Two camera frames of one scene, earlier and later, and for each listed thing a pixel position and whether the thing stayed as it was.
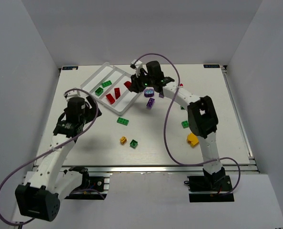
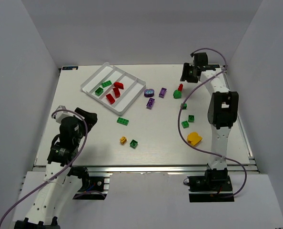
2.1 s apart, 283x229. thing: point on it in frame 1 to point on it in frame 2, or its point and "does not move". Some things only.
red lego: [110, 98] does not move
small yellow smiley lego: [123, 140] does not move
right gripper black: [135, 83] to [186, 73]
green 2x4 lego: [122, 121] does not move
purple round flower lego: [149, 92] does not move
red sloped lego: [127, 84] to [119, 85]
